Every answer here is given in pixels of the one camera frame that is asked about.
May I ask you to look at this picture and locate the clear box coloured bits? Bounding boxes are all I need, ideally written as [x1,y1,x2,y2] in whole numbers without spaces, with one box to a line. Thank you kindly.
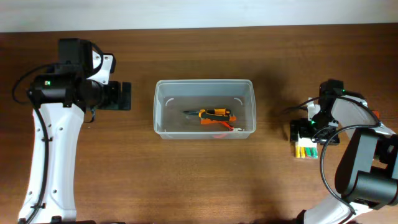
[295,134,318,159]

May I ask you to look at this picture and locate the clear plastic container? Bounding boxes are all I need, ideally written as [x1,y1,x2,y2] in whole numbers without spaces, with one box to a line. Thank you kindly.
[154,79,257,140]

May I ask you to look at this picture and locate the red handled small cutters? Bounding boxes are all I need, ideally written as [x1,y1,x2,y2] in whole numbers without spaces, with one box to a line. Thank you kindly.
[213,121,244,139]

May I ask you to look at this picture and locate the orange black long-nose pliers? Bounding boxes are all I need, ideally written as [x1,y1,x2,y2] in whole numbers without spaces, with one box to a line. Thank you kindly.
[183,108,231,121]

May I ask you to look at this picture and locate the orange socket bit rail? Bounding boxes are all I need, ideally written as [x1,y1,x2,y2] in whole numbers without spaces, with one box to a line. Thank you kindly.
[200,116,237,124]

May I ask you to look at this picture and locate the orange scraper wooden handle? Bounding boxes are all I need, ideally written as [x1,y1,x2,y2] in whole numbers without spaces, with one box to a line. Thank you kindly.
[372,110,380,119]

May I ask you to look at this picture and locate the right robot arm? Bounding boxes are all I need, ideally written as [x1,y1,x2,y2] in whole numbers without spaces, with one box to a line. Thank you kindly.
[290,80,397,223]

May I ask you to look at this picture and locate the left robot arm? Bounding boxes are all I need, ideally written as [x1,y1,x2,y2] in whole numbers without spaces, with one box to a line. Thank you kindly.
[17,38,131,223]

